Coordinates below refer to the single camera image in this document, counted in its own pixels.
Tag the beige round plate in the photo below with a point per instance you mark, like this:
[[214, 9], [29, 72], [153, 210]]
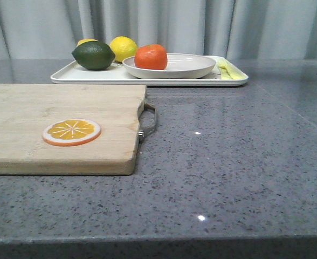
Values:
[[179, 66]]

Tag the orange mandarin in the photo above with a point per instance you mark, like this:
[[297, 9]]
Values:
[[151, 56]]

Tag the white bear tray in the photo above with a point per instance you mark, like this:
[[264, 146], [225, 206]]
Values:
[[73, 73]]

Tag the orange slice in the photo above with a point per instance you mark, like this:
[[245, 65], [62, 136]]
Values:
[[71, 132]]

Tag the yellow lemon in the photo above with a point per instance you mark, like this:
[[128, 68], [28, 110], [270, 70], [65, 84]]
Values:
[[123, 47], [85, 41]]

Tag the yellow plastic fork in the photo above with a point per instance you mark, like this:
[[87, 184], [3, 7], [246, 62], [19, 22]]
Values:
[[228, 71]]

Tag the green lime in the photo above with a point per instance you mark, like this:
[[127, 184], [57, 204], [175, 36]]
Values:
[[94, 55]]

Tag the wooden cutting board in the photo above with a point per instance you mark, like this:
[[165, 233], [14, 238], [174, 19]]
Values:
[[27, 109]]

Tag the grey curtain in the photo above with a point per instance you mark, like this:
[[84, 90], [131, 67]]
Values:
[[232, 29]]

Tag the metal cutting board handle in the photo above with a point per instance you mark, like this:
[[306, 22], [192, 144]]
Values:
[[148, 122]]

